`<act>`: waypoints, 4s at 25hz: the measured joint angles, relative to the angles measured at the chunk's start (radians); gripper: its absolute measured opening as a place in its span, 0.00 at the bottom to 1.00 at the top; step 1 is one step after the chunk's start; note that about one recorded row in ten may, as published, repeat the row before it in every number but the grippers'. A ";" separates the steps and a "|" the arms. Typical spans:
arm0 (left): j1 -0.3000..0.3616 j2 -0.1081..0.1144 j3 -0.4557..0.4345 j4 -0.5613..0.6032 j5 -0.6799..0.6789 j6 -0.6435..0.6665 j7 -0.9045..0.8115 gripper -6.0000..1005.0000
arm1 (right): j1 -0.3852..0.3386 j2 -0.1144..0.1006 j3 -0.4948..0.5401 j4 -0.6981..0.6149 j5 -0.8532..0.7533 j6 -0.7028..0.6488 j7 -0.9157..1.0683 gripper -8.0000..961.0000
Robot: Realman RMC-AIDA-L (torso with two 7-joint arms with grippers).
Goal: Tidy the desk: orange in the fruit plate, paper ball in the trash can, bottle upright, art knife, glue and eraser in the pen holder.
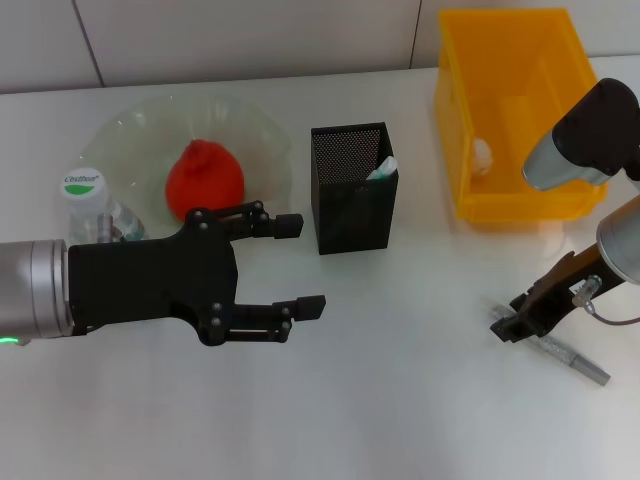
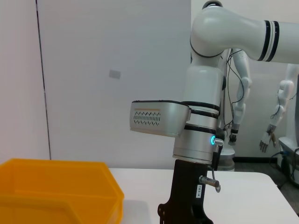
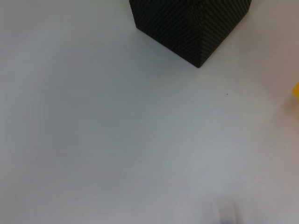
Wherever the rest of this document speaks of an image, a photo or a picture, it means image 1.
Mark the black mesh pen holder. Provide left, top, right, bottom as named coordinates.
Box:
left=310, top=121, right=401, bottom=256

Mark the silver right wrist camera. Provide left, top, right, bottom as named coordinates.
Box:
left=521, top=77, right=640, bottom=191

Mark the white paper ball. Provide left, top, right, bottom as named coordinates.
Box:
left=471, top=138, right=497, bottom=178

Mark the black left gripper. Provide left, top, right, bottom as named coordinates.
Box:
left=67, top=200, right=305, bottom=347

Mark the green utility knife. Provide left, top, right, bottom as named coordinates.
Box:
left=366, top=155, right=400, bottom=183

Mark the grey glitter pen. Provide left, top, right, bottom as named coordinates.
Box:
left=487, top=299, right=612, bottom=388

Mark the red-orange knitted orange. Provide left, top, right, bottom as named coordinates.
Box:
left=165, top=139, right=247, bottom=226

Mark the clear water bottle green label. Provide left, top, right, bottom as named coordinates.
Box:
left=59, top=166, right=150, bottom=246

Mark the green glass fruit plate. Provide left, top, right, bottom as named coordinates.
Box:
left=79, top=92, right=295, bottom=241

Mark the right gripper cable with plug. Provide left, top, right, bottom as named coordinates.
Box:
left=572, top=274, right=640, bottom=327

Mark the silver left wrist knob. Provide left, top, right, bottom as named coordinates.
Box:
left=96, top=213, right=127, bottom=244

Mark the yellow plastic bin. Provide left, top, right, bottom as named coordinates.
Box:
left=432, top=7, right=621, bottom=224

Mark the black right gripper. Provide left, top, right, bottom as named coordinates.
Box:
left=489, top=242, right=624, bottom=344

